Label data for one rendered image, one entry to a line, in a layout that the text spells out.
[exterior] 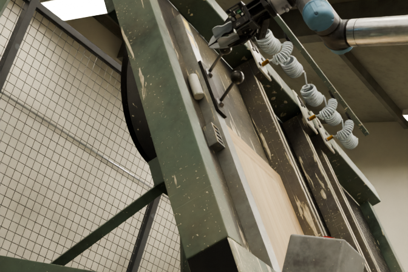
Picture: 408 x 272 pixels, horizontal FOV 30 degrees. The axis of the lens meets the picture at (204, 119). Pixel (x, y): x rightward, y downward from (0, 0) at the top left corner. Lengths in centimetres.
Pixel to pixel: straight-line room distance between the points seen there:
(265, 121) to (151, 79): 79
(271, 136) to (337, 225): 47
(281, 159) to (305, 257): 106
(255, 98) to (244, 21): 69
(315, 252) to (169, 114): 55
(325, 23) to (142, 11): 50
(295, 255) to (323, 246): 6
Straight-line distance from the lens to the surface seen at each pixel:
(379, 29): 203
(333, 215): 290
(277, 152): 257
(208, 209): 167
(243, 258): 163
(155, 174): 187
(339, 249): 150
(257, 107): 270
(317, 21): 199
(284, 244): 214
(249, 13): 207
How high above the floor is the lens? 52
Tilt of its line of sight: 22 degrees up
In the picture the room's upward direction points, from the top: 17 degrees clockwise
